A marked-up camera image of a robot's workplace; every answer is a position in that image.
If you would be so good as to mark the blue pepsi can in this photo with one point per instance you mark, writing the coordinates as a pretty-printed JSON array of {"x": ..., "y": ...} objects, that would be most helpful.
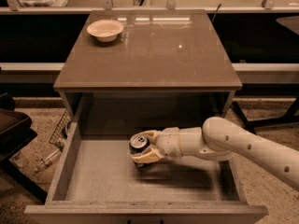
[{"x": 139, "y": 145}]

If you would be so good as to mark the clear plastic bottle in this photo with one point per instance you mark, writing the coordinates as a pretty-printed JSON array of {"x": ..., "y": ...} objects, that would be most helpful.
[{"x": 47, "y": 162}]

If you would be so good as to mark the open grey top drawer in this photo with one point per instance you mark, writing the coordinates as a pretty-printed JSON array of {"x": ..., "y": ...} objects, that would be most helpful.
[{"x": 96, "y": 181}]

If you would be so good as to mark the white paper bowl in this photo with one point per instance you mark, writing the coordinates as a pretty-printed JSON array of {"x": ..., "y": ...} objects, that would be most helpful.
[{"x": 105, "y": 30}]

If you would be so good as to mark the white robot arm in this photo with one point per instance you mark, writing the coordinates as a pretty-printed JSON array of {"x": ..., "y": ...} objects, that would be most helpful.
[{"x": 217, "y": 139}]

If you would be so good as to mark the black wire basket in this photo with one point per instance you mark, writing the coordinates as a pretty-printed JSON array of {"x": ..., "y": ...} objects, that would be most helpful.
[{"x": 60, "y": 133}]

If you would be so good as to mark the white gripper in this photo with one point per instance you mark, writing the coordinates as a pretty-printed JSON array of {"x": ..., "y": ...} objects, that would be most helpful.
[{"x": 168, "y": 142}]

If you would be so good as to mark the black chair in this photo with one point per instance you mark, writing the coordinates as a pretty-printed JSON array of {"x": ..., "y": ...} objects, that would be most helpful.
[{"x": 15, "y": 134}]

